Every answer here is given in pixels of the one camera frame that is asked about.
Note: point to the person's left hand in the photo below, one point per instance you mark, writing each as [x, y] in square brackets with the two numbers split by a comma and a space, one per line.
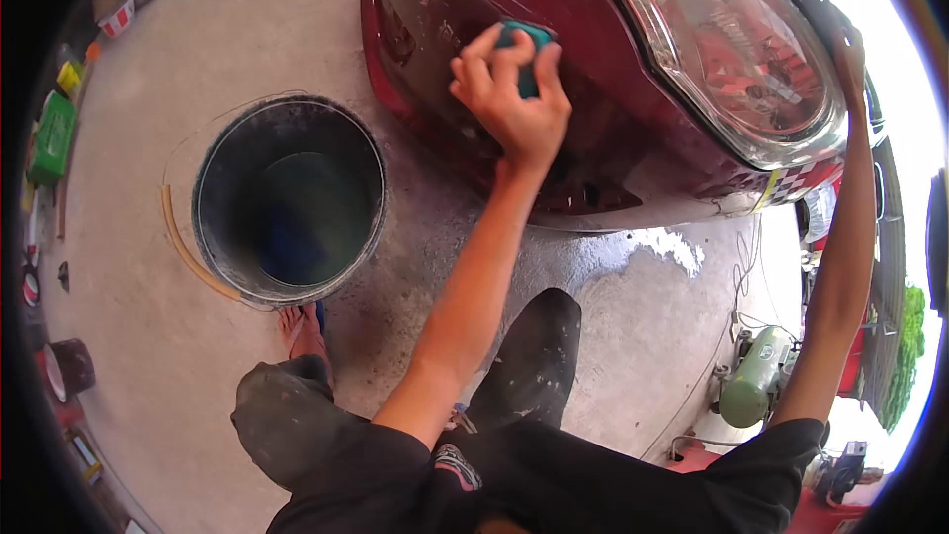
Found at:
[519, 115]

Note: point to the person's right hand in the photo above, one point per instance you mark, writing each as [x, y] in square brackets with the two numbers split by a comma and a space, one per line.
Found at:
[852, 74]

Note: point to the person's right fingers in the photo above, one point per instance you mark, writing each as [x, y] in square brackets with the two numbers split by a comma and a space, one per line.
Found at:
[845, 41]

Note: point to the person's left middle finger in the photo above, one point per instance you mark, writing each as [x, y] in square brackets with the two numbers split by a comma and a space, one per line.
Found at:
[478, 52]

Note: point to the person's left fingers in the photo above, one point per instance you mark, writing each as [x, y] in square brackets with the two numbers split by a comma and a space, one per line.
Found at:
[455, 73]

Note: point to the person's left index finger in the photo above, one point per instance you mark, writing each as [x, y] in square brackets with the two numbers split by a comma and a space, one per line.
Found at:
[514, 53]

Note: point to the person's left thumb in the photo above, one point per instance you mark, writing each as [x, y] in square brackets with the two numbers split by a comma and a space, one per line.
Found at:
[549, 70]

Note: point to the teal sanding block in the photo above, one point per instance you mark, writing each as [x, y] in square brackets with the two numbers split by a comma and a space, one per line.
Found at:
[528, 81]

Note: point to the dark red car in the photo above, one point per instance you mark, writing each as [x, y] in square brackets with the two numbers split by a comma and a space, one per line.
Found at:
[608, 126]

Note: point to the grey metal bucket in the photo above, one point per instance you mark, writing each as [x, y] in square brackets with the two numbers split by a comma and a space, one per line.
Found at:
[289, 215]

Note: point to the dark metal gate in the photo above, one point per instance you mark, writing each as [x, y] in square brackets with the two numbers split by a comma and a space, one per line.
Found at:
[886, 274]

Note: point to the person's legs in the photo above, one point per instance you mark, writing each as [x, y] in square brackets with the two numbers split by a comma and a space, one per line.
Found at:
[530, 363]

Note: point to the green bush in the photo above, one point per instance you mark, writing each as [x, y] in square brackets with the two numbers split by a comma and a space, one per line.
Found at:
[908, 356]

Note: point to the red and white striped box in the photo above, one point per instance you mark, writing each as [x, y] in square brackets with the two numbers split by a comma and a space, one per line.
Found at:
[117, 17]

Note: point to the green air compressor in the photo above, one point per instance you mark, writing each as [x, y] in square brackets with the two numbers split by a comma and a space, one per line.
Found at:
[749, 382]

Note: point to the yellow small container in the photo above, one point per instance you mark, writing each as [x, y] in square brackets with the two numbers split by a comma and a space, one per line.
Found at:
[69, 76]

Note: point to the green rectangular container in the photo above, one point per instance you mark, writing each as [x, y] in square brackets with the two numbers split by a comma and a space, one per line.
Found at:
[52, 141]

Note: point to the person's body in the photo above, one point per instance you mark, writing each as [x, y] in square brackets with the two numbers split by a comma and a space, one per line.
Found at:
[593, 489]

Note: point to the red workshop machine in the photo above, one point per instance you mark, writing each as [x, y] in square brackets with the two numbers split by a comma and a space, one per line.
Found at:
[823, 497]

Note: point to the dark red round can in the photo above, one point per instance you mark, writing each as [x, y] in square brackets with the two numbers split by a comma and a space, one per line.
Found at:
[73, 367]

